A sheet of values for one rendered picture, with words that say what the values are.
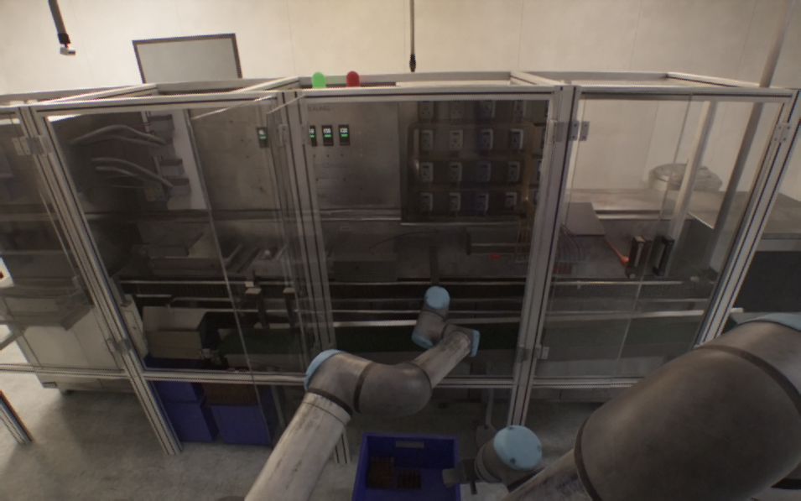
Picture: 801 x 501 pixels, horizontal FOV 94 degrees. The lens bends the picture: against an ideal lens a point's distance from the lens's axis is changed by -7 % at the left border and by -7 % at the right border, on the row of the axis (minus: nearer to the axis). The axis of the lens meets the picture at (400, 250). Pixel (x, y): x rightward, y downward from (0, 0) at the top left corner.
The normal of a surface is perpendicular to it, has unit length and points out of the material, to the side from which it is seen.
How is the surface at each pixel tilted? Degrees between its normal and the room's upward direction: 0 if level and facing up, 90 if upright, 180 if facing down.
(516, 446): 20
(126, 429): 0
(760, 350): 5
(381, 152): 90
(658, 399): 38
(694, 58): 90
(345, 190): 90
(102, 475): 0
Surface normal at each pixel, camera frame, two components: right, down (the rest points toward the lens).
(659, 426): -0.70, -0.47
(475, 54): -0.04, 0.46
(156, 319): -0.05, -0.11
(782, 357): 0.01, -0.85
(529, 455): 0.11, -0.70
